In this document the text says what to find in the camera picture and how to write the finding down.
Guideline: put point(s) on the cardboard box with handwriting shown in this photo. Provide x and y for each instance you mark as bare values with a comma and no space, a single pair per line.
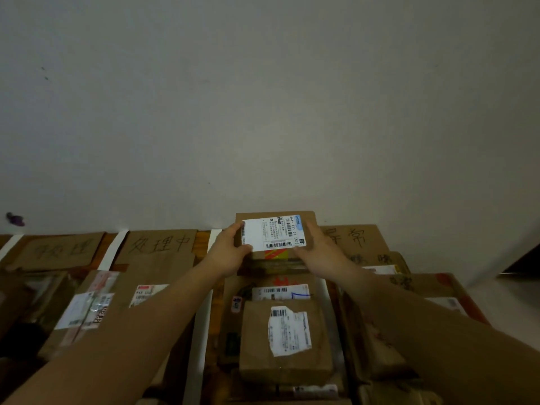
386,262

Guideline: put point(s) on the cardboard box taped label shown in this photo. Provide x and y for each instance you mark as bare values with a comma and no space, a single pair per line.
86,310

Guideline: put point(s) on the person's left thumb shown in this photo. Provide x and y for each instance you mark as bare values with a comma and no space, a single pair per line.
244,248

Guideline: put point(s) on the person's right thumb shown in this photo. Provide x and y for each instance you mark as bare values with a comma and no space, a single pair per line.
300,249

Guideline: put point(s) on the white tape strip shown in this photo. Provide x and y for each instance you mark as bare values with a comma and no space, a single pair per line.
113,248
9,245

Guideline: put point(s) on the cardboard sign with handwriting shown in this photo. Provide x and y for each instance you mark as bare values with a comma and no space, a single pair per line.
160,245
59,250
354,239

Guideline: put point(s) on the flat cardboard box red print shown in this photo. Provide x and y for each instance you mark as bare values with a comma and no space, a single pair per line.
274,267

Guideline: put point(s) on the person's left hand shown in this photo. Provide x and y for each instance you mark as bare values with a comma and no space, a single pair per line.
223,257

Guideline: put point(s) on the cardboard box blue-marked label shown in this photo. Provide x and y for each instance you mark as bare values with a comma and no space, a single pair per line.
280,291

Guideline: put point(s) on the person's left forearm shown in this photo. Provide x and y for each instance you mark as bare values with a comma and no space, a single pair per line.
126,333

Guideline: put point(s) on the cardboard box red-edged label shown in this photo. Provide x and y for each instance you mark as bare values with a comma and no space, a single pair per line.
147,286

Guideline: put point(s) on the person's right forearm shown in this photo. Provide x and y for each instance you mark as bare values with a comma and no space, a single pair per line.
438,345

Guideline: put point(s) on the dark cardboard box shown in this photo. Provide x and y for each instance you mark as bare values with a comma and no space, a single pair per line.
38,299

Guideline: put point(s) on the person's right hand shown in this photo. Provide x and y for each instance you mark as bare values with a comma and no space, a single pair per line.
322,255

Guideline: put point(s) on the small cardboard box white label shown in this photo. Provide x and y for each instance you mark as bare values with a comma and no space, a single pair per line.
274,231

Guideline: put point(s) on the flat parcel white label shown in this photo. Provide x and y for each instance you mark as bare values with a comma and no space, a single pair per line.
295,392

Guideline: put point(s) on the brown cardboard box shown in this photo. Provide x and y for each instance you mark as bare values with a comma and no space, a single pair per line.
379,350

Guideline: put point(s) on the cardboard box torn white label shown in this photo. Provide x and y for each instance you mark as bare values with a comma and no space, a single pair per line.
287,345

